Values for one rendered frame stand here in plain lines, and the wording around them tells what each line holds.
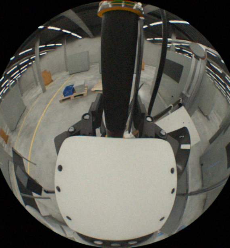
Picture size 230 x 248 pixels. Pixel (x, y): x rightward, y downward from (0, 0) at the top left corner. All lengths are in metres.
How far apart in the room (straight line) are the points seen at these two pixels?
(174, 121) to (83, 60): 7.24
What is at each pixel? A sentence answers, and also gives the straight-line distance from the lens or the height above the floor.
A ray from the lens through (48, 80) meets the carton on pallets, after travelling 8.35.
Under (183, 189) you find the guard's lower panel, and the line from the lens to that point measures 1.01.
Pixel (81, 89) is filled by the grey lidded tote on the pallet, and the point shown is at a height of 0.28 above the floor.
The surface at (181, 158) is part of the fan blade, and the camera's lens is 0.24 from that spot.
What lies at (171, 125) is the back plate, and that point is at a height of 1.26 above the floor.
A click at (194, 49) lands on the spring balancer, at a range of 0.79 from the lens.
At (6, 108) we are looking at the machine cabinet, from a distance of 6.17.
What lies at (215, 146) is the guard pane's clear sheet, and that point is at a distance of 0.75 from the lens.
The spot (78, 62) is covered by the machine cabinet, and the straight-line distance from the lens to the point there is 7.48.
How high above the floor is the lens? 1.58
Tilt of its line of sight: 51 degrees down
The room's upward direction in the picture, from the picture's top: 3 degrees clockwise
